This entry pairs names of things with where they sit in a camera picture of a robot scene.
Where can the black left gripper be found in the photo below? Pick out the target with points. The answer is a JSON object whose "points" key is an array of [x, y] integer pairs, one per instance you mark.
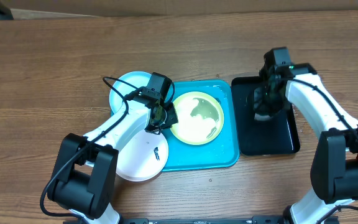
{"points": [[172, 117]]}

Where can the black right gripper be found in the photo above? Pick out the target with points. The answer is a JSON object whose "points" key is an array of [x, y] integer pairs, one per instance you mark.
{"points": [[260, 107]]}

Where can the yellow plate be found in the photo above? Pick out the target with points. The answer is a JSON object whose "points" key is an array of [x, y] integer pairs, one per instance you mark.
{"points": [[200, 118]]}

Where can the green scouring sponge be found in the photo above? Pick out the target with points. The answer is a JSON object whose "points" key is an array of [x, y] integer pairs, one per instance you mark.
{"points": [[262, 117]]}

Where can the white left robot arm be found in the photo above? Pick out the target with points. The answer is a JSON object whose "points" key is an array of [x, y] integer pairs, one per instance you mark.
{"points": [[83, 177]]}

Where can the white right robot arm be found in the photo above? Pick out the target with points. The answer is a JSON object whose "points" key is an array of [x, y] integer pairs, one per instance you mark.
{"points": [[334, 171]]}

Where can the black plastic water tray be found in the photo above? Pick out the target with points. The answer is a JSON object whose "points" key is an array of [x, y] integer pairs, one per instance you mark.
{"points": [[276, 136]]}

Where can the teal plastic tray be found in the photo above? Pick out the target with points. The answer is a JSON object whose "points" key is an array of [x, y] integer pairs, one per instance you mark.
{"points": [[223, 151]]}

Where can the pink plate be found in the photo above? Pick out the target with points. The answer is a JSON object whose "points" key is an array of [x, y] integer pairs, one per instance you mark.
{"points": [[143, 157]]}

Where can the light blue plate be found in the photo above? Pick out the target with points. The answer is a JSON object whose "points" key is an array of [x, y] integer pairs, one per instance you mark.
{"points": [[136, 78]]}

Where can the cardboard box wall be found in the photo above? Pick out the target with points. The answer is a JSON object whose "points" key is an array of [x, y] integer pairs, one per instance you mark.
{"points": [[177, 7]]}

